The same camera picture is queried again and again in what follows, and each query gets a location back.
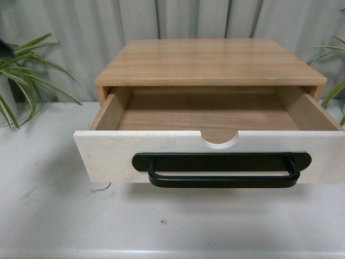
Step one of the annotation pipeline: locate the white drawer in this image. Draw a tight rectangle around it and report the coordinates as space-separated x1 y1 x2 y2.
74 86 344 183

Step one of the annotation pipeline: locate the green spider plant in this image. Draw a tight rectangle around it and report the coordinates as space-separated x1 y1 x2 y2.
1 32 81 129

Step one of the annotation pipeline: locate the black drawer handle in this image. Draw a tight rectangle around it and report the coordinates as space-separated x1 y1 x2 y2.
132 152 312 188

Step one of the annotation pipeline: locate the wooden drawer cabinet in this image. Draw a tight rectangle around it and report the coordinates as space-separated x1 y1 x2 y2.
95 38 327 104

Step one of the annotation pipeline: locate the grey curtain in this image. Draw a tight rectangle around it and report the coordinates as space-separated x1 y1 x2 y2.
1 1 344 101

